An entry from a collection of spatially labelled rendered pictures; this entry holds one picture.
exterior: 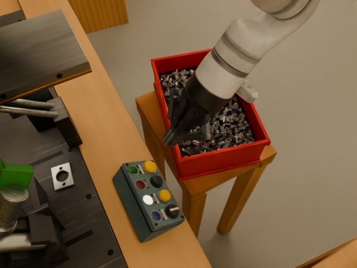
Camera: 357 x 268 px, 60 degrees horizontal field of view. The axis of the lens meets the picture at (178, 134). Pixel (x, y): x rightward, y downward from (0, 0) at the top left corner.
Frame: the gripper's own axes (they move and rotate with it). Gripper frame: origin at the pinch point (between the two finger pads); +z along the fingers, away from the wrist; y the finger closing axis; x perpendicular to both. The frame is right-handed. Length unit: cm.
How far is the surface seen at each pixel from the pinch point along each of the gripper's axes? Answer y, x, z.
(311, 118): -28, 143, 23
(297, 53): -74, 165, 8
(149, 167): 0.6, -0.9, 8.6
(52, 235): 6.1, -19.6, 17.8
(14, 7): -74, -9, 22
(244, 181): 3.8, 40.2, 18.6
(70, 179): -5.9, -11.8, 20.2
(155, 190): 5.4, -1.1, 9.7
